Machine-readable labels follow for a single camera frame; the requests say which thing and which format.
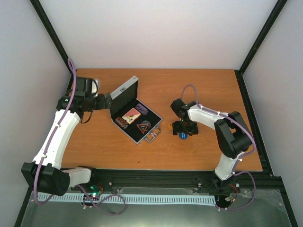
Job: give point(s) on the black frame post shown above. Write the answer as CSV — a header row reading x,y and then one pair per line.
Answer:
x,y
278,7
50,30

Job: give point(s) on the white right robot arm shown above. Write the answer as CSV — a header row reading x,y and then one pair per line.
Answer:
x,y
233,136

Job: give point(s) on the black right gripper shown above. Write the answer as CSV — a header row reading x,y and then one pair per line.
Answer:
x,y
177,128

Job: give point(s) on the right black side rail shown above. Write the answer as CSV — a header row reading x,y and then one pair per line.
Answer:
x,y
262,153

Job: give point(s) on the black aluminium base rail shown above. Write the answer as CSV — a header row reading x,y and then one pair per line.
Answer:
x,y
202,181

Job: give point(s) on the purple poker chip stack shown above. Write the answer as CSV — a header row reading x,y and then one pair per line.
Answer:
x,y
142,109

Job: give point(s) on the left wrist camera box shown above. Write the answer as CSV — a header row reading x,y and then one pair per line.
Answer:
x,y
86,87

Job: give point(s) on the metal front plate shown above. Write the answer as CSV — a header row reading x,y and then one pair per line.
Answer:
x,y
260,208

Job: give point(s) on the black red triangular button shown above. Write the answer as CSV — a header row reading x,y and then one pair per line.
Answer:
x,y
139,127

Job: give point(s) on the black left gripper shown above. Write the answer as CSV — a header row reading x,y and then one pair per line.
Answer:
x,y
102,104

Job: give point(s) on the orange round dealer button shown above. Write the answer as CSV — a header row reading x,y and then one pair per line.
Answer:
x,y
170,127

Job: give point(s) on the green lit circuit board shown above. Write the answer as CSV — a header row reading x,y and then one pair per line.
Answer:
x,y
96,192

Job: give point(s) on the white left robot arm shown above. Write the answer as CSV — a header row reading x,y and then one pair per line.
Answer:
x,y
44,173

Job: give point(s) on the right black frame post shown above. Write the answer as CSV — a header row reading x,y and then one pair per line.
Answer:
x,y
278,7

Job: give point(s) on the aluminium poker case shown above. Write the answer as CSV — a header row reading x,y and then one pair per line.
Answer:
x,y
123,99

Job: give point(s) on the left black frame post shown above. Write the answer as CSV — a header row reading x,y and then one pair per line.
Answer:
x,y
50,30

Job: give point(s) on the white slotted cable duct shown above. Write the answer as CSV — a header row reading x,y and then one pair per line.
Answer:
x,y
139,199

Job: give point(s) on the playing card deck box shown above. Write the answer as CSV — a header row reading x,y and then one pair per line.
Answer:
x,y
131,115

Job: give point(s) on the blue round blind button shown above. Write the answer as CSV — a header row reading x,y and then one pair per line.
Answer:
x,y
183,136

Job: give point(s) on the clear round plastic disc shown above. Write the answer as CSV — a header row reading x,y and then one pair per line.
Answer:
x,y
146,125

